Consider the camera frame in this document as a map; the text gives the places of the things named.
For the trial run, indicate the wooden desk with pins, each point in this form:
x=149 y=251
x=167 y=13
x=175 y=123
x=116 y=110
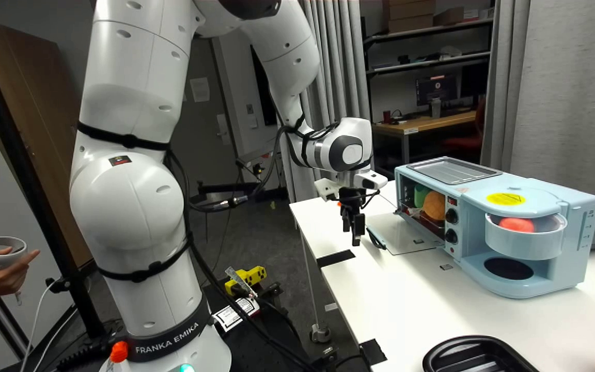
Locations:
x=424 y=125

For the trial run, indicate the glass toaster oven door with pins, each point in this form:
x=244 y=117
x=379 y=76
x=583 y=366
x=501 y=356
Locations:
x=401 y=238

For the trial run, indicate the large black tape strip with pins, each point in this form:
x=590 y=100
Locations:
x=336 y=258

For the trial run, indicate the dark shelf unit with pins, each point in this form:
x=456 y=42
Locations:
x=428 y=62

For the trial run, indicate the thin metal rod stand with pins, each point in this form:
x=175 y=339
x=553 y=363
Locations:
x=319 y=334

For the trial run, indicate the small black tape strip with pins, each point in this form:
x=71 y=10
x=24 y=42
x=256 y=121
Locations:
x=372 y=351

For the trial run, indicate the white bottle orange cap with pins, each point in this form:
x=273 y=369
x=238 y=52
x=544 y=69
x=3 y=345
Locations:
x=119 y=356

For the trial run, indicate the yellow clamp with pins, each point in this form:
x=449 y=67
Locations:
x=247 y=280

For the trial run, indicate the brown wooden board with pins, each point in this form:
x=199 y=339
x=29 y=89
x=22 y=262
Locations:
x=29 y=125

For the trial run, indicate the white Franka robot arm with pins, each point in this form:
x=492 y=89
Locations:
x=133 y=198

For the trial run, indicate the black plastic tray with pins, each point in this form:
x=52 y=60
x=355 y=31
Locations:
x=476 y=354

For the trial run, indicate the green plush toy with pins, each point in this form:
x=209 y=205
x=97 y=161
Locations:
x=421 y=196

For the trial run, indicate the red toy in coffee maker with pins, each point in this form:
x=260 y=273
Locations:
x=517 y=224

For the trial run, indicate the light blue toaster oven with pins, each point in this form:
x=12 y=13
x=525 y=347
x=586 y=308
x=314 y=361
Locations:
x=531 y=269

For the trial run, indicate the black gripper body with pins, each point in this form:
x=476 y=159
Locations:
x=356 y=198

